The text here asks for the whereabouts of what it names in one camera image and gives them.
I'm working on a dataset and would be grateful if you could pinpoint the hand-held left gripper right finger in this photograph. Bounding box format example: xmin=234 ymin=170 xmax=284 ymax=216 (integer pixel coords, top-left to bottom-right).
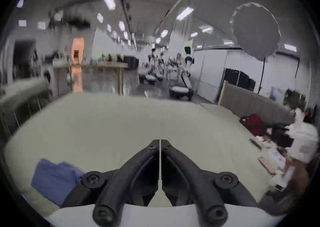
xmin=161 ymin=140 xmax=258 ymax=226

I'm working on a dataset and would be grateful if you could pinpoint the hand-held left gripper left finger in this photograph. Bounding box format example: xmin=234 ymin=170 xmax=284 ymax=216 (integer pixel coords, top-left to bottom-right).
xmin=61 ymin=139 xmax=160 ymax=227

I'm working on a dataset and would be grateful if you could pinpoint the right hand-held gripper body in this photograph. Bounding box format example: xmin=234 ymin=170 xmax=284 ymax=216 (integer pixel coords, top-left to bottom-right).
xmin=286 ymin=108 xmax=320 ymax=164

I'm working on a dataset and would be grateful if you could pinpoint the person's right forearm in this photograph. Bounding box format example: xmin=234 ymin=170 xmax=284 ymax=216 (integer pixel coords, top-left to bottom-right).
xmin=259 ymin=186 xmax=307 ymax=217

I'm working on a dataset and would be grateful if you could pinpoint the person's right hand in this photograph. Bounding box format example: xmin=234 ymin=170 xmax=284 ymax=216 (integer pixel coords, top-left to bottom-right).
xmin=284 ymin=159 xmax=313 ymax=195

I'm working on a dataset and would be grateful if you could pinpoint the pink card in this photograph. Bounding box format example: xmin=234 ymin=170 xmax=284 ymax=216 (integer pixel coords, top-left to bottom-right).
xmin=259 ymin=157 xmax=277 ymax=174

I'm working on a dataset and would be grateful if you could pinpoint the red bag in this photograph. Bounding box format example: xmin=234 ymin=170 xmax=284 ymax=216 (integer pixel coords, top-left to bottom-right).
xmin=243 ymin=114 xmax=267 ymax=137

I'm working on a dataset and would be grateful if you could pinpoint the bed with beige sheet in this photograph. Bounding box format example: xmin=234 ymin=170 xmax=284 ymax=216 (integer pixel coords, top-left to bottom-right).
xmin=4 ymin=92 xmax=295 ymax=219

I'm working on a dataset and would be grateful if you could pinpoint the grey padded headboard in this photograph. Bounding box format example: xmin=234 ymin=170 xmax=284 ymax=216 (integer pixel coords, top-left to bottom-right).
xmin=217 ymin=80 xmax=297 ymax=127

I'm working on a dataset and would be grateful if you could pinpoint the blue garment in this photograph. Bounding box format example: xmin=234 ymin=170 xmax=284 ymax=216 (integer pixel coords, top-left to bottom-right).
xmin=30 ymin=158 xmax=86 ymax=207

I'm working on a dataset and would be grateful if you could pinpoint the black cabinet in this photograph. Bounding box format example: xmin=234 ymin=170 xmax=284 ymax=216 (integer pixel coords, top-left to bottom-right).
xmin=222 ymin=67 xmax=257 ymax=92

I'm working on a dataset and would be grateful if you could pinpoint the white and black robot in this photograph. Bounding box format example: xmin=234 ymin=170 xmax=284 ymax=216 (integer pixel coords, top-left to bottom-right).
xmin=169 ymin=46 xmax=195 ymax=101

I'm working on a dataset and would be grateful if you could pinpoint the round studio lamp on stand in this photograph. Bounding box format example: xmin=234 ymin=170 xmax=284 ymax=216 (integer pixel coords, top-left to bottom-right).
xmin=230 ymin=2 xmax=282 ymax=94

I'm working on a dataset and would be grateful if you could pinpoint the wooden table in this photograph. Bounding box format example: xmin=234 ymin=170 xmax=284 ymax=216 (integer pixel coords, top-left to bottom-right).
xmin=52 ymin=61 xmax=129 ymax=96

